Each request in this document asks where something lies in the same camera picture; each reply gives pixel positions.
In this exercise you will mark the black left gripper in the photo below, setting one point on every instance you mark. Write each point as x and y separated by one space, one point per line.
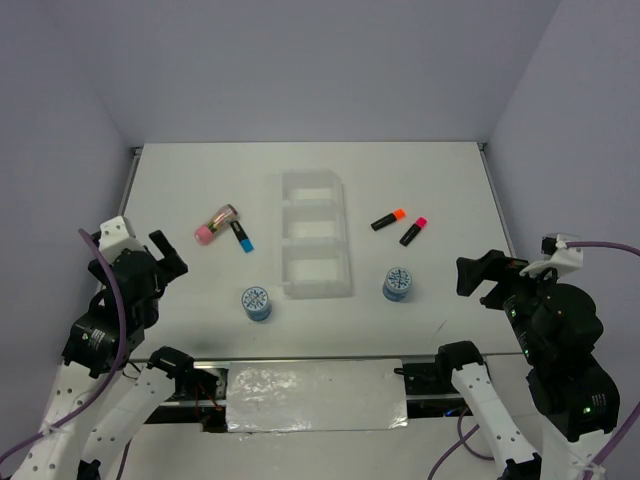
172 264

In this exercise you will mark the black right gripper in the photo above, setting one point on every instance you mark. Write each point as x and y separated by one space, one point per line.
494 263

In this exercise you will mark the pink capped pencil tube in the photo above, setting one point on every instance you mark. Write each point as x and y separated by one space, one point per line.
208 231

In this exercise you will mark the blue cap black highlighter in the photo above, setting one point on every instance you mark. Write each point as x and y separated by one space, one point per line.
242 237

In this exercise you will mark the pink cap black highlighter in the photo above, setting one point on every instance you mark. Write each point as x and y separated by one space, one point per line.
413 231

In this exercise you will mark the blue round jar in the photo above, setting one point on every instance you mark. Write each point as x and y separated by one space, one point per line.
256 304
397 284

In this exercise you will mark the orange cap black highlighter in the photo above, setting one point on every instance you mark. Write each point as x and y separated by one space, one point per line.
388 219

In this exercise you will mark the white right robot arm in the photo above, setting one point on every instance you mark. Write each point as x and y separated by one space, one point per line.
556 327

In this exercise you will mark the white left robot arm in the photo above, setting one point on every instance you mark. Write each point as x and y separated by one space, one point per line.
77 439

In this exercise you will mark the translucent three-compartment organizer tray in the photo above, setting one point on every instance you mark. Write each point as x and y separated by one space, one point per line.
314 260

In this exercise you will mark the silver foil covered plate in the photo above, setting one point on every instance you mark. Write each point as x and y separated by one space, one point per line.
301 396

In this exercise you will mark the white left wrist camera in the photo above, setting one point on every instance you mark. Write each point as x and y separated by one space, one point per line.
116 234

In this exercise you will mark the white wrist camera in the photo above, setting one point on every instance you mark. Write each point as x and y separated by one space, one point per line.
556 255
116 234

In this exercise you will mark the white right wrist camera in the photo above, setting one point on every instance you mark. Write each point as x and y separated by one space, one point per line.
556 255

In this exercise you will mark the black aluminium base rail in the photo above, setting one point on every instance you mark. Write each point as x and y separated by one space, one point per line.
202 400

